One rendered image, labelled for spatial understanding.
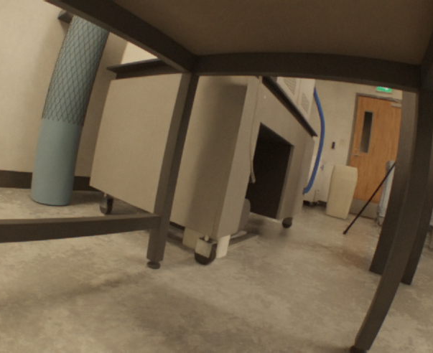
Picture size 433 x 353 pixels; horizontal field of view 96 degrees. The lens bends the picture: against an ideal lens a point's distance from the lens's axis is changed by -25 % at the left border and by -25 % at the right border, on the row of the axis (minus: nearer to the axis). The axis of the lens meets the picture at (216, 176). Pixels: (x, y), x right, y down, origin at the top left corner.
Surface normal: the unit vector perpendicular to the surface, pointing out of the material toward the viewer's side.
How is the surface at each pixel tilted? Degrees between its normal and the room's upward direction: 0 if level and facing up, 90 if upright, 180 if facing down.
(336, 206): 93
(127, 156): 90
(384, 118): 90
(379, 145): 90
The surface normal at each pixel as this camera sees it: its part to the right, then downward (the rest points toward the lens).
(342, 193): -0.52, -0.01
